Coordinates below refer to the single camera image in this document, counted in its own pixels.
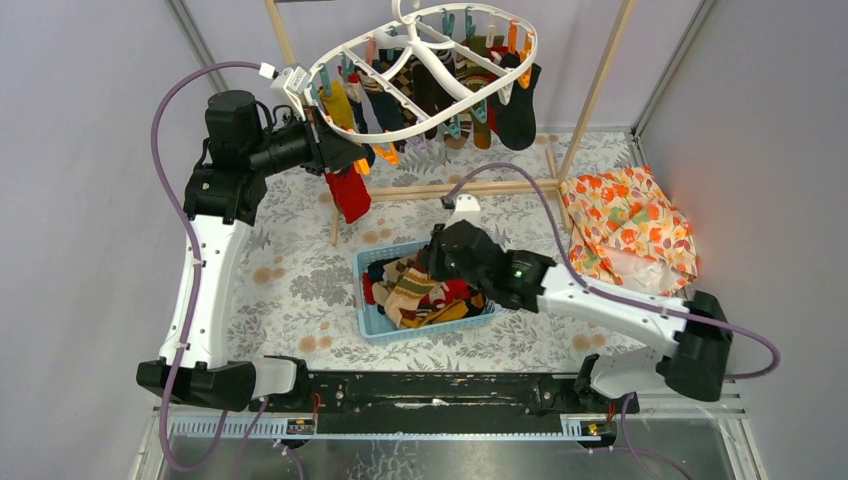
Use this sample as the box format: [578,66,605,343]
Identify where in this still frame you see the red bunny sock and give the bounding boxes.
[324,167,372,224]

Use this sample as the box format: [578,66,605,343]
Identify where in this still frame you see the white round clip hanger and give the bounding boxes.
[286,1,541,145]

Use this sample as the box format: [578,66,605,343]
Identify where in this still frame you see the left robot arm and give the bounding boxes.
[136,90,366,411]

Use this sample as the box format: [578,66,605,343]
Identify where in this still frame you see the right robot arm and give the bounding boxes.
[423,220,733,412]

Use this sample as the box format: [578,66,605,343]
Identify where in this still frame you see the pile of socks in basket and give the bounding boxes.
[361,254,487,329]

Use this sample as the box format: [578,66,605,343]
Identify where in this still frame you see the argyle dark hanging sock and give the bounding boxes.
[391,56,431,115]

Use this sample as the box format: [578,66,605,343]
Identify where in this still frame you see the blue plastic basket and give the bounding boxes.
[352,240,502,345]

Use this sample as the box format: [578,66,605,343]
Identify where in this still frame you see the dark green hanging sock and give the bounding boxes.
[497,63,542,151]

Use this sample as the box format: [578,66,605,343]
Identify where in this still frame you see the floral table mat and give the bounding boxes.
[225,131,644,372]

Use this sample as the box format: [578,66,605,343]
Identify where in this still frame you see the red hanging sock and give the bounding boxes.
[487,46,509,136]

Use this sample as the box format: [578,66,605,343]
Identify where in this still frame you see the floral orange cloth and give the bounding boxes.
[560,166,698,296]

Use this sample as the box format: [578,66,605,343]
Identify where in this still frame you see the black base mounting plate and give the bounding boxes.
[266,371,640,436]

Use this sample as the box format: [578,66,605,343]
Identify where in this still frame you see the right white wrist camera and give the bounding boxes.
[444,193,481,229]

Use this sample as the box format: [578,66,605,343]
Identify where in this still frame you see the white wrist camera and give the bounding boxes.
[258,62,310,120]
[444,193,481,229]

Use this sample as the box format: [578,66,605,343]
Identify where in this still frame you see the wooden drying rack frame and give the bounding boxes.
[266,0,641,248]

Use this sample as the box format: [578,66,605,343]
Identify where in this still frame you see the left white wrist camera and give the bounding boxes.
[258,62,310,120]

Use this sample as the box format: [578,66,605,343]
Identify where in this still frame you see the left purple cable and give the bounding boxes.
[150,61,270,480]

